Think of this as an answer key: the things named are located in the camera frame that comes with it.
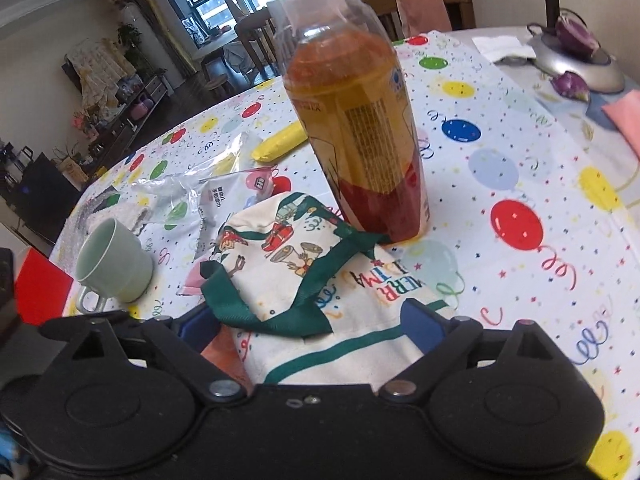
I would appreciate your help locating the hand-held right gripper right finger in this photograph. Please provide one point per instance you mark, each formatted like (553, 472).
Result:
(424, 322)

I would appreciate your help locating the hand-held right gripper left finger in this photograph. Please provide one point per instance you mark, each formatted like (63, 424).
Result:
(196, 327)

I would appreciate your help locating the printed canvas tote bag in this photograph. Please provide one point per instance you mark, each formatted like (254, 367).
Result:
(300, 280)

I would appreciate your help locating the clear plastic bag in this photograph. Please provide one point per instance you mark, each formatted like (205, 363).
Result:
(200, 195)

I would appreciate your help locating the yellow sponge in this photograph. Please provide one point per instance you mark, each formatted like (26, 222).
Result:
(277, 142)

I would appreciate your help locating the orange cloth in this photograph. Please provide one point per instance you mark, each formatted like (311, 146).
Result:
(227, 360)

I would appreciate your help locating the pale green ceramic cup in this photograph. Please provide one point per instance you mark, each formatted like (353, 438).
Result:
(117, 260)

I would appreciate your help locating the red flat object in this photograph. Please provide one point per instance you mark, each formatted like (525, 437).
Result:
(42, 285)

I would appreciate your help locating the balloon print tablecloth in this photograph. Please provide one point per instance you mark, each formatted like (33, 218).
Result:
(500, 170)

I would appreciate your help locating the black television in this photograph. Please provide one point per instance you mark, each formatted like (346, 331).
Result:
(47, 195)

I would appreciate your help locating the plastic tea bottle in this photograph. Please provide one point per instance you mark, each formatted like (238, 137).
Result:
(360, 125)

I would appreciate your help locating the low media cabinet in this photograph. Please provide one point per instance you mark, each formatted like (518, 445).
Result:
(135, 110)

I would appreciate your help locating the purple ornament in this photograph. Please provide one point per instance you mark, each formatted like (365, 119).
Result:
(570, 84)
(577, 35)

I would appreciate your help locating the white tissue paper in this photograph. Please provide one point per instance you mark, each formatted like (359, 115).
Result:
(502, 47)

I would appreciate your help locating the pink cloth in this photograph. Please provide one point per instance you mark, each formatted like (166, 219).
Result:
(625, 117)

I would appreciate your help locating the potted plant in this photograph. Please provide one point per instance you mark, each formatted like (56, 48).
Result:
(131, 42)

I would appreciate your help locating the silver desk lamp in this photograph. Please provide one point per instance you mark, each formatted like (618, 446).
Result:
(575, 67)

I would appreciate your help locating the round wooden table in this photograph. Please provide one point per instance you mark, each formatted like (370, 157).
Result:
(252, 22)

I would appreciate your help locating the pink towel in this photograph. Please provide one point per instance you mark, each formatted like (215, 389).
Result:
(422, 7)

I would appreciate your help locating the wooden chair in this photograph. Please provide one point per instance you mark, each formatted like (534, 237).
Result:
(382, 10)

